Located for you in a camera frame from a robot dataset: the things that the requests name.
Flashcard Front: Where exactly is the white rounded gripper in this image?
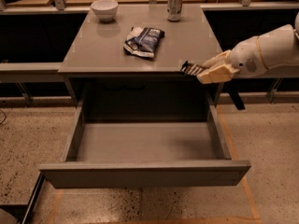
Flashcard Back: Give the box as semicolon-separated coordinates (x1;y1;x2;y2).
196;36;268;84

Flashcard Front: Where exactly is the black rxbar chocolate wrapper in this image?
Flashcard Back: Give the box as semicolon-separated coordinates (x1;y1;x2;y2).
180;61;206;76

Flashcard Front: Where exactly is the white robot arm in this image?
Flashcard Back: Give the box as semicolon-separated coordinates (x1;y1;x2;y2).
196;20;299;84

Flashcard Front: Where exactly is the grey cabinet with top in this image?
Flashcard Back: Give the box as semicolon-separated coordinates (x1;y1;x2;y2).
59;4;221;122

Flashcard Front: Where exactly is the open grey top drawer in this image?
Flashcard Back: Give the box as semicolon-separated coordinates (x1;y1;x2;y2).
40;96;250;189

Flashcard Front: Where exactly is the blue white chip bag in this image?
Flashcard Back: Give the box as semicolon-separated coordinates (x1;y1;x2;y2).
123;27;165;59

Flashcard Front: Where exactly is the silver green soda can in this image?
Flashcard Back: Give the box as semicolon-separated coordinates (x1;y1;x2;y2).
167;0;183;21

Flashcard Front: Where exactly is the white ceramic bowl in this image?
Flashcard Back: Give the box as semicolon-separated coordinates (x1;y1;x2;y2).
91;0;119;21

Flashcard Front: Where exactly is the grey metal side rail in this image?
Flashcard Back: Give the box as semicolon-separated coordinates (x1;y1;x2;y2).
0;57;299;82

